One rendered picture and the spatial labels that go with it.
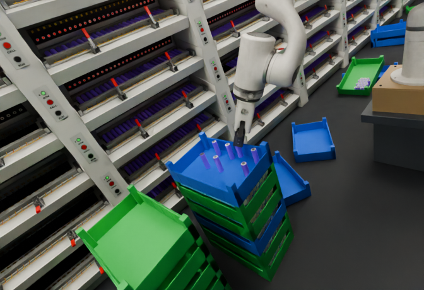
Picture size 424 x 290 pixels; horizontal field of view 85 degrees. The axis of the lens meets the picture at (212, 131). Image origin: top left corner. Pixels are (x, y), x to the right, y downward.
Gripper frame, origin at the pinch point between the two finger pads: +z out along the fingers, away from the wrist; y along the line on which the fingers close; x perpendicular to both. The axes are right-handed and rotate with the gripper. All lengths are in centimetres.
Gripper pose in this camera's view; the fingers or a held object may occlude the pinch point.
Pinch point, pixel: (238, 139)
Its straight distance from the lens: 74.3
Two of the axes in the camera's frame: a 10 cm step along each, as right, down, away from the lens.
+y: 1.8, -5.4, 8.2
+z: -0.9, 8.2, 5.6
